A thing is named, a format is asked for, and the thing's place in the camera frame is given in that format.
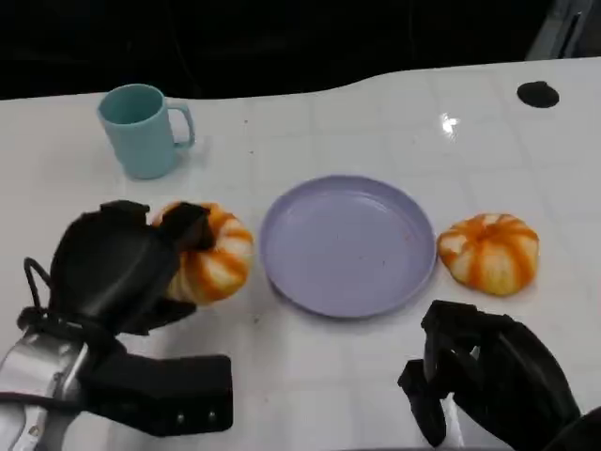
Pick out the grey background furniture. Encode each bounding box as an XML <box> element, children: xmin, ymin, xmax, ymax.
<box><xmin>524</xmin><ymin>0</ymin><xmax>601</xmax><ymax>61</ymax></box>

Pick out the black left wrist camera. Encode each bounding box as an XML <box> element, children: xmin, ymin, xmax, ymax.
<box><xmin>77</xmin><ymin>353</ymin><xmax>235</xmax><ymax>437</ymax></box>

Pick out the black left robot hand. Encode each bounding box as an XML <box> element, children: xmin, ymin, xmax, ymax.
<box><xmin>49</xmin><ymin>200</ymin><xmax>213</xmax><ymax>337</ymax></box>

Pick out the pale green mug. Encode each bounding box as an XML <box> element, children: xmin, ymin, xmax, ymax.
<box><xmin>96</xmin><ymin>83</ymin><xmax>197</xmax><ymax>181</ymax></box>

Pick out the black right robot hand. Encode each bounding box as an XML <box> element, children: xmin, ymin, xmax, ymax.
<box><xmin>396</xmin><ymin>299</ymin><xmax>582</xmax><ymax>448</ymax></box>

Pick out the orange and white bread roll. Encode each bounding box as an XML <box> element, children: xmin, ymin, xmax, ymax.
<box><xmin>437</xmin><ymin>212</ymin><xmax>540</xmax><ymax>298</ymax></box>
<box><xmin>153</xmin><ymin>201</ymin><xmax>255</xmax><ymax>308</ymax></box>

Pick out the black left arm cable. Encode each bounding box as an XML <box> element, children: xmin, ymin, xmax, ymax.
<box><xmin>17</xmin><ymin>257</ymin><xmax>118</xmax><ymax>359</ymax></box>

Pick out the black table grommet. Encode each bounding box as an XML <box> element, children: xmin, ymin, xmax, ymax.
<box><xmin>516</xmin><ymin>80</ymin><xmax>561</xmax><ymax>110</ymax></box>

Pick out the lilac plate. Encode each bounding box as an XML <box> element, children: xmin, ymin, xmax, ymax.
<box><xmin>258</xmin><ymin>174</ymin><xmax>439</xmax><ymax>320</ymax></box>

